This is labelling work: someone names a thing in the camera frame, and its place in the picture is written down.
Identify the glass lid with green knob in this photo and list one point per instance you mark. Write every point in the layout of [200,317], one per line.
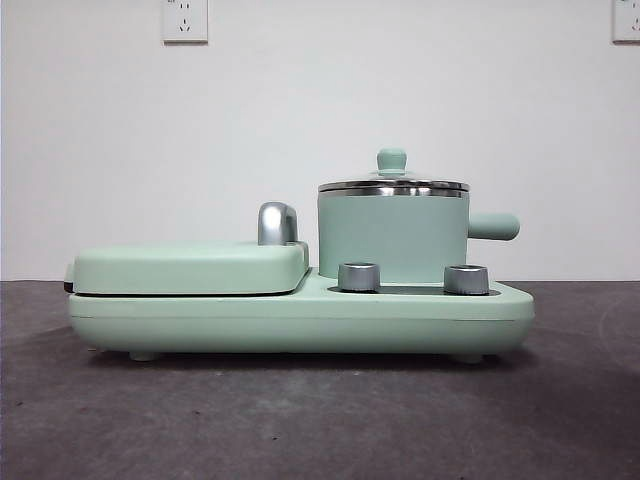
[392,159]

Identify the silver control knob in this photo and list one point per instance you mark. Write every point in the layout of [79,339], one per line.
[359,276]
[466,279]

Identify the mint green breakfast machine base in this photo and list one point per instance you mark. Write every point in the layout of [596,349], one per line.
[300,325]

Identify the mint green griddle cover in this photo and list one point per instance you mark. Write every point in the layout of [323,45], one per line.
[190,267]

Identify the white wall socket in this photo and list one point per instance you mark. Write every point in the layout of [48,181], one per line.
[185,22]
[627,20]

